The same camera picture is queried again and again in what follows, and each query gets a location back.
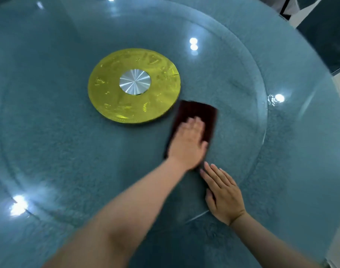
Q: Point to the blue covered chair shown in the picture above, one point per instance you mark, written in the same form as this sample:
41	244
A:
326	33

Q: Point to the person's right forearm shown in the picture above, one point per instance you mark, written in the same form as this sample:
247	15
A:
270	245

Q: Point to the round glass turntable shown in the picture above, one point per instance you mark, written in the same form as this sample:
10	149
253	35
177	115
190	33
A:
75	164

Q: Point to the round blue table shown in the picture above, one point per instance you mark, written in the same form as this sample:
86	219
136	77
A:
304	164

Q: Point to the person's right hand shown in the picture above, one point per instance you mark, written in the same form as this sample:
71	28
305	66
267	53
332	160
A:
226	198

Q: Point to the dark red cloth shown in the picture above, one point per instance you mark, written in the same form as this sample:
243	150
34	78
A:
196	108

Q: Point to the yellow round disc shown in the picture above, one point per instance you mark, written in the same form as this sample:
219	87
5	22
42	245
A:
103	100

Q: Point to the person's left hand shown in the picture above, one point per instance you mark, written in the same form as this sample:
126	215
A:
186	145

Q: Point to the round white clothed table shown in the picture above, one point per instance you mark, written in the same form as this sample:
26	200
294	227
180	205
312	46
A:
287	5

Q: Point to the person's left forearm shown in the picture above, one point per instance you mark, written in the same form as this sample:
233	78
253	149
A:
117	220

